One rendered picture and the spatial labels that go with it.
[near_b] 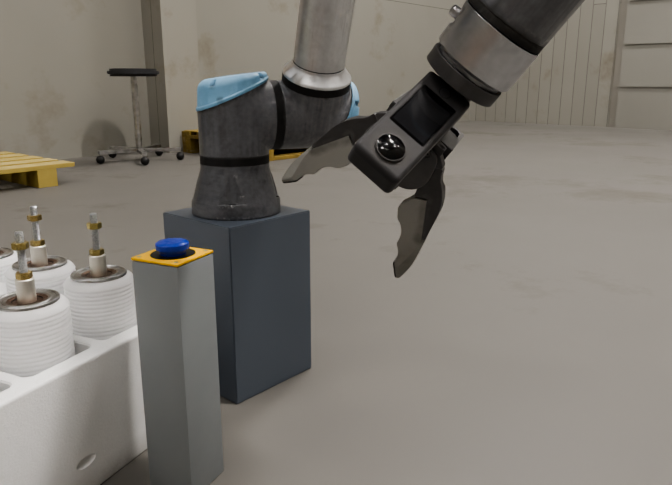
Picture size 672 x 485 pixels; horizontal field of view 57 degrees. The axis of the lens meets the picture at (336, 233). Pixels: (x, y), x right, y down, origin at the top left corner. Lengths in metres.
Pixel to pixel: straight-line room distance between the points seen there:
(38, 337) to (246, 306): 0.33
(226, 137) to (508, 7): 0.59
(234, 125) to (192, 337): 0.37
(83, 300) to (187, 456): 0.25
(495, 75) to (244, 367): 0.68
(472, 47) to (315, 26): 0.50
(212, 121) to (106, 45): 3.77
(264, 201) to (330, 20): 0.30
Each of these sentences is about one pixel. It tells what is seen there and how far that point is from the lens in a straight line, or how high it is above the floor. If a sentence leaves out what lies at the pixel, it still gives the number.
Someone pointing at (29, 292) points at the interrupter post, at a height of 0.27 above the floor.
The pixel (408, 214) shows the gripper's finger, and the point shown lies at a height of 0.40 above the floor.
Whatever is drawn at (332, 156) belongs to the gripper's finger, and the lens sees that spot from 0.58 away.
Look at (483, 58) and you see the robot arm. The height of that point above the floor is 0.54.
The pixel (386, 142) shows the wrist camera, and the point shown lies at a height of 0.47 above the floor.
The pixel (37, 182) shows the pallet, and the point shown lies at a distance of 3.39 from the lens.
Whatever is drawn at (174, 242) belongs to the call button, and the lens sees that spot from 0.77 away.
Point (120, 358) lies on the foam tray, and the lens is 0.89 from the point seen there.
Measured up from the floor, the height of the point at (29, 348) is 0.21.
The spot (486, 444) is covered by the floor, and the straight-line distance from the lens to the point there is 0.98.
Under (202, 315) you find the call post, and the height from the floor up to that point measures 0.24.
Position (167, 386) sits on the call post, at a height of 0.15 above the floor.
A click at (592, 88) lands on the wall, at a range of 7.86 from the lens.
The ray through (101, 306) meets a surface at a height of 0.22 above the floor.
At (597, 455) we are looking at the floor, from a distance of 1.01.
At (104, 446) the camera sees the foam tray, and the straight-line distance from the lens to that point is 0.91.
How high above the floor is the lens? 0.52
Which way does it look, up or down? 14 degrees down
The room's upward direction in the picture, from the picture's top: straight up
